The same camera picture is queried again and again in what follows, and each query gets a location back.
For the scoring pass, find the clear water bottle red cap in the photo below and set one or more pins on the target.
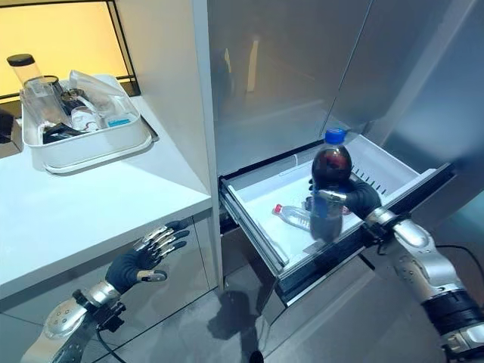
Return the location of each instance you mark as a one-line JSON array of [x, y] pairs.
[[293, 216]]

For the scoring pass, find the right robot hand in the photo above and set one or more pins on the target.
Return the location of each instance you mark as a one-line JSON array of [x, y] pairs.
[[361, 196]]

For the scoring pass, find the silver refrigerator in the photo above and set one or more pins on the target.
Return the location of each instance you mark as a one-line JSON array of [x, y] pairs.
[[340, 113]]

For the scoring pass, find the clear jar black lid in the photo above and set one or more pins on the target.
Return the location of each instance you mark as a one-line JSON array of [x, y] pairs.
[[24, 70]]

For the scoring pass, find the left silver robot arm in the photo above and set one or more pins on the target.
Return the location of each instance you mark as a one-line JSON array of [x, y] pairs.
[[64, 321]]

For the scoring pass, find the dark cola bottle blue cap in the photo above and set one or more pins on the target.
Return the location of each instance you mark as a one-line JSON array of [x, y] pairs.
[[329, 189]]

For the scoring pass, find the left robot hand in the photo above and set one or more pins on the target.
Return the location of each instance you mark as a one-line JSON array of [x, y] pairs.
[[130, 264]]

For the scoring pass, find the black utensil in tub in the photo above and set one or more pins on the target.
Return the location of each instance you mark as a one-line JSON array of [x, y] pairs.
[[56, 133]]

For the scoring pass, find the white counter cabinet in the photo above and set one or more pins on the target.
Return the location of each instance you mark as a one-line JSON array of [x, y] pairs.
[[94, 211]]

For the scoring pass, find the white refrigerator drawer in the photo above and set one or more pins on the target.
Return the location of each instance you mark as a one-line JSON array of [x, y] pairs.
[[321, 211]]

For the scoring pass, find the clear plastic lid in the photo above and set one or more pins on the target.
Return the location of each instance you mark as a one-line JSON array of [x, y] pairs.
[[98, 89]]

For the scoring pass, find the white patterned cup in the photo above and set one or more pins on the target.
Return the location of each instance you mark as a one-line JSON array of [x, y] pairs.
[[84, 118]]

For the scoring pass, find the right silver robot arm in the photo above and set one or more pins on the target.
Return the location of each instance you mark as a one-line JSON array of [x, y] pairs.
[[427, 268]]

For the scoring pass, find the white plastic dish tub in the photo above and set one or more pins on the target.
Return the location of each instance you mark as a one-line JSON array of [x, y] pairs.
[[87, 140]]

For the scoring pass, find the clear plastic container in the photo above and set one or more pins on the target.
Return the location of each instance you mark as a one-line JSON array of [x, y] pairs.
[[41, 102]]

